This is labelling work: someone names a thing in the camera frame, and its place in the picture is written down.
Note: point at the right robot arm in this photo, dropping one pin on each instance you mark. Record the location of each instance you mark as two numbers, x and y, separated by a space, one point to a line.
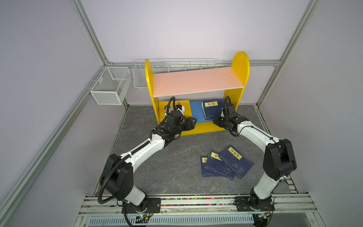
279 159

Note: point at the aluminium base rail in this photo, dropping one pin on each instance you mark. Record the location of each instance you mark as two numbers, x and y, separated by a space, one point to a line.
285 210

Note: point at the navy book bottom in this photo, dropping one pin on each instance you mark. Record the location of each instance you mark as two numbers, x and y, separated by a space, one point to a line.
215 164

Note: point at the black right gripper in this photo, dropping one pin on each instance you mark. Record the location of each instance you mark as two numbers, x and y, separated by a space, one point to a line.
216 121

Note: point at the yellow wooden bookshelf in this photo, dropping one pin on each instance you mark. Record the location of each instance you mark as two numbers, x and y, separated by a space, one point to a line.
231 80

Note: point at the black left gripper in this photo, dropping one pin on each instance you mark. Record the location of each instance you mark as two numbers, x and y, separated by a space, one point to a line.
189 123

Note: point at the white mesh basket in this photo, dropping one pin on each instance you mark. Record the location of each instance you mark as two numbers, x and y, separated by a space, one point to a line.
112 85

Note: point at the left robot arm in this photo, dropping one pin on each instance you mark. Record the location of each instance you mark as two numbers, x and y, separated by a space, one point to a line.
117 178

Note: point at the white wire rack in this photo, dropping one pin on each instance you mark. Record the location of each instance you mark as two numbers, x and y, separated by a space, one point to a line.
167 66

